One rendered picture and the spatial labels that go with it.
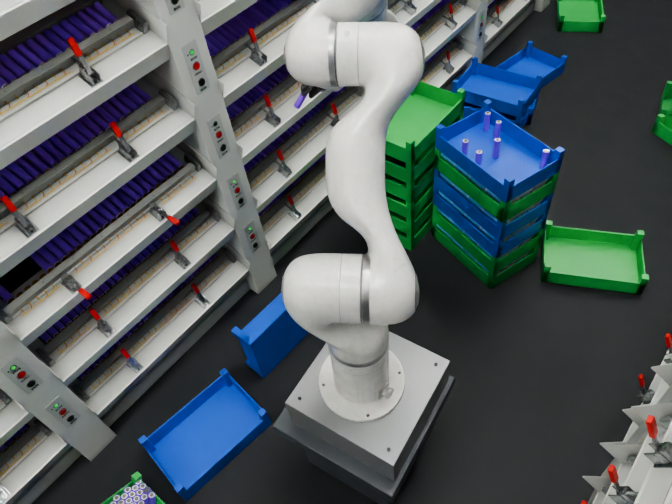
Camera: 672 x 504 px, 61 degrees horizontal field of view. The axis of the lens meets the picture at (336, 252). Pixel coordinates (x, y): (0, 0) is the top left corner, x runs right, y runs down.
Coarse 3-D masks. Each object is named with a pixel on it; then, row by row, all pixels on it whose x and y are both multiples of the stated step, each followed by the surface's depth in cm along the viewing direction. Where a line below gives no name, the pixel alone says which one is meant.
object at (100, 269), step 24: (216, 168) 147; (192, 192) 148; (144, 216) 143; (120, 240) 139; (144, 240) 141; (96, 264) 135; (120, 264) 139; (96, 288) 137; (0, 312) 124; (48, 312) 128; (24, 336) 125
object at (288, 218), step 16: (320, 160) 204; (304, 176) 199; (320, 176) 203; (288, 192) 196; (304, 192) 197; (320, 192) 200; (272, 208) 191; (288, 208) 195; (304, 208) 196; (272, 224) 190; (288, 224) 192; (272, 240) 188
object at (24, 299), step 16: (176, 176) 147; (160, 192) 144; (176, 192) 147; (144, 208) 142; (112, 224) 138; (96, 240) 135; (80, 256) 133; (96, 256) 135; (64, 272) 132; (32, 288) 128; (16, 304) 125
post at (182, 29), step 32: (160, 0) 115; (192, 0) 121; (192, 32) 125; (192, 96) 133; (224, 128) 146; (224, 160) 151; (224, 192) 156; (256, 224) 174; (256, 256) 182; (256, 288) 190
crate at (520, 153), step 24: (480, 120) 174; (504, 120) 168; (456, 144) 170; (480, 144) 169; (504, 144) 168; (528, 144) 164; (480, 168) 156; (504, 168) 162; (528, 168) 161; (552, 168) 156; (504, 192) 152
